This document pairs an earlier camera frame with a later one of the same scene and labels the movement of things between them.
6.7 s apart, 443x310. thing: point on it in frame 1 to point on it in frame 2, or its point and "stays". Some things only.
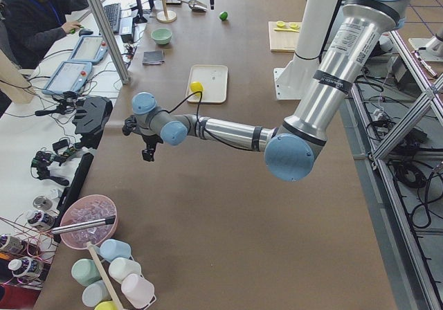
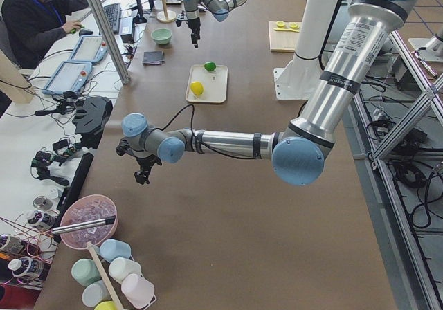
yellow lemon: [196, 86] stays
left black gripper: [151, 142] to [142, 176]
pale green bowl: [161, 35] stays
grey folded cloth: [154, 57] stays
